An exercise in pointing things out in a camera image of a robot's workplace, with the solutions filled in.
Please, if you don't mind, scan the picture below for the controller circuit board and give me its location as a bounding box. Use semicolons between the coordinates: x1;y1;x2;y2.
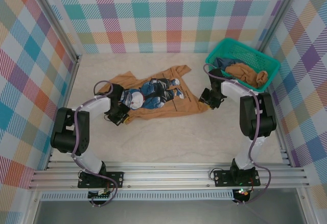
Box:
88;188;113;200
233;187;253;202

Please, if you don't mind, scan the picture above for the teal plastic basket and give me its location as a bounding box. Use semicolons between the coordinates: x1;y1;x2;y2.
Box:
205;37;281;94

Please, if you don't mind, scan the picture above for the aluminium mounting rail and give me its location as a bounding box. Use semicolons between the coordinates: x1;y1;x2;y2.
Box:
27;159;310;190

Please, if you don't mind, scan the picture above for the aluminium frame post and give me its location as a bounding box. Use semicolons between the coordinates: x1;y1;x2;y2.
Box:
256;0;302;54
25;0;83;63

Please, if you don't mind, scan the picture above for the white slotted cable duct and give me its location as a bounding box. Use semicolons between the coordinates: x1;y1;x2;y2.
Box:
40;189;235;201

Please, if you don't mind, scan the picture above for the crumpled plain orange t-shirt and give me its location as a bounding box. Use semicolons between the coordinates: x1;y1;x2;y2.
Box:
224;62;269;90

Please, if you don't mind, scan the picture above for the left controller circuit board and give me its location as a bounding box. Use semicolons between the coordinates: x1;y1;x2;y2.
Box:
88;188;113;200

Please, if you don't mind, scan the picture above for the orange t-shirt with cartoon print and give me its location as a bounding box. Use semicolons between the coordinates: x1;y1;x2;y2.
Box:
98;65;209;121

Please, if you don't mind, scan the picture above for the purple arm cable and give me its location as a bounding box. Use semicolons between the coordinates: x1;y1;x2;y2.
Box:
71;80;119;208
203;64;272;205

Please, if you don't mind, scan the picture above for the thin black wire loop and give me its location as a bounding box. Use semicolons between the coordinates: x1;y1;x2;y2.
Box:
209;167;222;182

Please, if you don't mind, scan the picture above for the aluminium left side rail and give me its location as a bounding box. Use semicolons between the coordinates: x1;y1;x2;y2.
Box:
44;60;80;170

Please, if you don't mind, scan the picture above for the grey metal panel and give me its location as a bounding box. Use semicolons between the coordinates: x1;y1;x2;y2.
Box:
32;200;309;224

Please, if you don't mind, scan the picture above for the crumpled blue t-shirt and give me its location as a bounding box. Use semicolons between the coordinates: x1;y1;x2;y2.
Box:
214;57;240;70

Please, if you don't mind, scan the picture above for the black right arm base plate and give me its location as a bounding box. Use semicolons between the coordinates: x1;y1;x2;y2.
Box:
214;170;261;187

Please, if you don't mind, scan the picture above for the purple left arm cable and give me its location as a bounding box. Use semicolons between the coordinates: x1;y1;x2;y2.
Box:
71;80;119;208

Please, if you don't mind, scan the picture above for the right controller circuit board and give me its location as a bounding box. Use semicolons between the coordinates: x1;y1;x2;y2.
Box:
233;187;253;202

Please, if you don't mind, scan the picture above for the aluminium left frame post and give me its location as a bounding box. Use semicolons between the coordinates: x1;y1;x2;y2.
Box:
25;0;83;63

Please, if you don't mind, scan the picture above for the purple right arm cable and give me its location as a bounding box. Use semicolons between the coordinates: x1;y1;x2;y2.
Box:
203;64;272;205

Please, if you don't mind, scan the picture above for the aluminium right side rail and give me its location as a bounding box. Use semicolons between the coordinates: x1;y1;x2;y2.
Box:
264;88;292;168

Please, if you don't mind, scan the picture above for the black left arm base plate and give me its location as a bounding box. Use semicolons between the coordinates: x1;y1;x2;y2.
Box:
77;171;125;189

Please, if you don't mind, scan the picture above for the aluminium right frame post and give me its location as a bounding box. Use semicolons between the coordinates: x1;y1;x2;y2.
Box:
256;0;302;54

